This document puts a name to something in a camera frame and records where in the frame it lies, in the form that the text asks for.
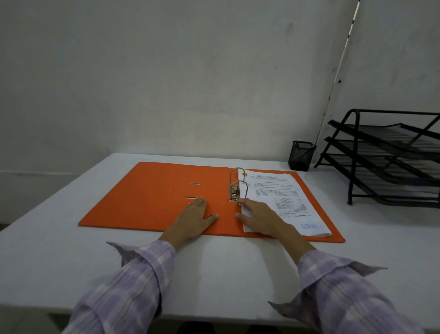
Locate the black mesh pen holder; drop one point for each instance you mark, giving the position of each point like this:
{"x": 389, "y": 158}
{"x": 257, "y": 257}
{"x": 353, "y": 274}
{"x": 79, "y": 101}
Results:
{"x": 300, "y": 156}

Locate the person's left thumb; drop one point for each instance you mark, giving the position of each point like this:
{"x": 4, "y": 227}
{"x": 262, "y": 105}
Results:
{"x": 211, "y": 219}

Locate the person's left forearm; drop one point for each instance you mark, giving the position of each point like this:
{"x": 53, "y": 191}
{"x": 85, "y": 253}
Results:
{"x": 127, "y": 289}

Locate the person's right thumb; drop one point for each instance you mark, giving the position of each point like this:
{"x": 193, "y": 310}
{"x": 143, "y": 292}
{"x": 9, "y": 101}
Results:
{"x": 241, "y": 217}

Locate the person's left hand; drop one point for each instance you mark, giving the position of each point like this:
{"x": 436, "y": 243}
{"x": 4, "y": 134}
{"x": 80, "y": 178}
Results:
{"x": 190, "y": 220}

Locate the person's right hand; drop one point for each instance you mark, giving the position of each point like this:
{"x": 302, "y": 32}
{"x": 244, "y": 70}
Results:
{"x": 263, "y": 220}

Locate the person's right forearm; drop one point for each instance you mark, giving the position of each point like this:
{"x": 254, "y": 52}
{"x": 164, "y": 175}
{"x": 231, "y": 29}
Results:
{"x": 337, "y": 292}

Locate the orange lever arch binder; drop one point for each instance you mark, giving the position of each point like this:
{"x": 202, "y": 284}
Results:
{"x": 144, "y": 196}

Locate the black mesh three-tier document tray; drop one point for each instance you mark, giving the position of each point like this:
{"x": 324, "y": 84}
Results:
{"x": 354, "y": 155}

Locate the stack of printed paper sheets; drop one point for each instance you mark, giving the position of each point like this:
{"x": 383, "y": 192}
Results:
{"x": 288, "y": 199}

